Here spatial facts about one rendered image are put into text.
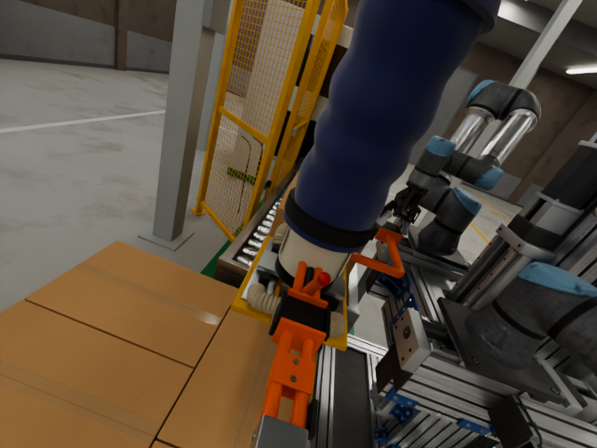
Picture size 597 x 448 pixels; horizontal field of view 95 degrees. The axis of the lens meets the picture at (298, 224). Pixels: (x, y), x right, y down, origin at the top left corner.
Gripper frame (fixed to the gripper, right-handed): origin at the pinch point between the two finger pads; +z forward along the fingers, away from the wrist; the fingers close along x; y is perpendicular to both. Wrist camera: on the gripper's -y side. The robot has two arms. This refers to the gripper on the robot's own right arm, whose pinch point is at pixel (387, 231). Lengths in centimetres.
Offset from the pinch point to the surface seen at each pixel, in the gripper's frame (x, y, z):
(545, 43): 148, -281, -149
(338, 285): -15.6, 30.1, 8.5
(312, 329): -24, 59, -2
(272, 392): -28, 70, 0
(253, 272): -39, 34, 11
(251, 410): -25, 45, 52
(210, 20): -112, -75, -45
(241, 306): -38, 46, 12
